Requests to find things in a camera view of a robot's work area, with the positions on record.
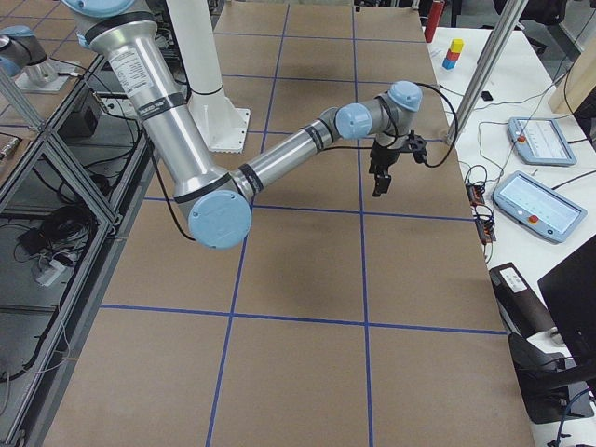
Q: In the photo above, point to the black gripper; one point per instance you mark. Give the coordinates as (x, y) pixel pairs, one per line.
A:
(383, 160)

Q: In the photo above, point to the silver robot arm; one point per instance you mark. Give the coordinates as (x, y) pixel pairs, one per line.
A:
(187, 127)

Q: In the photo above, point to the orange circuit board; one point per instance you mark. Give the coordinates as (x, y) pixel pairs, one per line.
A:
(475, 194)

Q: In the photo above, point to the stacked coloured blocks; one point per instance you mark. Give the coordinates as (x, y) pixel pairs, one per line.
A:
(453, 54)

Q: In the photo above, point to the near teach pendant tablet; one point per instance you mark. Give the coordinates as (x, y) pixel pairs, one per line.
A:
(538, 208)

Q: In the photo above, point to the teach pendant tablet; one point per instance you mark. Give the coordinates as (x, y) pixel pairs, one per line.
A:
(539, 141)
(538, 208)

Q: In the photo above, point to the far teach pendant tablet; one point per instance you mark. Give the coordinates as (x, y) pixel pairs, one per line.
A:
(539, 141)

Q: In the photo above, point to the red cylinder tube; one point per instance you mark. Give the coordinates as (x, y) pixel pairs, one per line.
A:
(433, 19)

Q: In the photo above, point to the black monitor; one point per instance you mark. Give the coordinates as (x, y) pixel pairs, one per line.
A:
(568, 290)

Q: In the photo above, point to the black paper roll box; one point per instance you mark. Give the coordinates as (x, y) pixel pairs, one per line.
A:
(525, 314)

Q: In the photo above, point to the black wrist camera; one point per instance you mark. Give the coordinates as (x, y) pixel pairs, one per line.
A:
(416, 145)

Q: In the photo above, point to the aluminium profile post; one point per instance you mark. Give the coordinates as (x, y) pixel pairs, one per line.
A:
(489, 57)

